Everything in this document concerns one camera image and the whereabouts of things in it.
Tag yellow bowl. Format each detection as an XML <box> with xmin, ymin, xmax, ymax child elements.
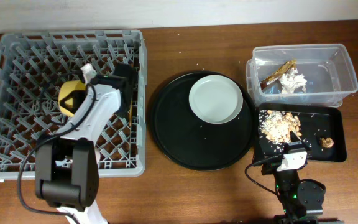
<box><xmin>58</xmin><ymin>80</ymin><xmax>86</xmax><ymax>117</ymax></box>

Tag food scraps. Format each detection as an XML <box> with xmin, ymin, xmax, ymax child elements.
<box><xmin>259</xmin><ymin>110</ymin><xmax>302</xmax><ymax>144</ymax></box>

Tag white tissue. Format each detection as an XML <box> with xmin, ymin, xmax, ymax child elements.
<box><xmin>279</xmin><ymin>68</ymin><xmax>307</xmax><ymax>94</ymax></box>

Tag wooden chopstick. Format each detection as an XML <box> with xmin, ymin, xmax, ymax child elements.
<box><xmin>129</xmin><ymin>63</ymin><xmax>134</xmax><ymax>126</ymax></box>

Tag gold snack wrapper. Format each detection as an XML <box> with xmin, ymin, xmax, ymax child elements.
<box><xmin>259</xmin><ymin>59</ymin><xmax>296</xmax><ymax>90</ymax></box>

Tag grey plate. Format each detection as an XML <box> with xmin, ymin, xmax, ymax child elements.
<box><xmin>188</xmin><ymin>75</ymin><xmax>244</xmax><ymax>124</ymax></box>

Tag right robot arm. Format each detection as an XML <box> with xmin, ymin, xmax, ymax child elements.
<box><xmin>262</xmin><ymin>131</ymin><xmax>326</xmax><ymax>223</ymax></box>

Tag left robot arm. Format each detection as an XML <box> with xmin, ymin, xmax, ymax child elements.
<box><xmin>35</xmin><ymin>63</ymin><xmax>138</xmax><ymax>223</ymax></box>

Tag grey plastic dishwasher rack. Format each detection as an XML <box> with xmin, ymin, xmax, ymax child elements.
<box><xmin>0</xmin><ymin>29</ymin><xmax>147</xmax><ymax>182</ymax></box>

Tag black rectangular tray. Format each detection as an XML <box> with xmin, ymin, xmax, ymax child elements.
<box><xmin>255</xmin><ymin>103</ymin><xmax>347</xmax><ymax>162</ymax></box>

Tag brown food lump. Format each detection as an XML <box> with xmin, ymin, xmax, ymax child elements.
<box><xmin>319</xmin><ymin>138</ymin><xmax>334</xmax><ymax>149</ymax></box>

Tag clear plastic bin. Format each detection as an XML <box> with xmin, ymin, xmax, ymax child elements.
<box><xmin>246</xmin><ymin>44</ymin><xmax>358</xmax><ymax>107</ymax></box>

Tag round black tray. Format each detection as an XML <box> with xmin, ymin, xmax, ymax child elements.
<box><xmin>149</xmin><ymin>71</ymin><xmax>257</xmax><ymax>170</ymax></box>

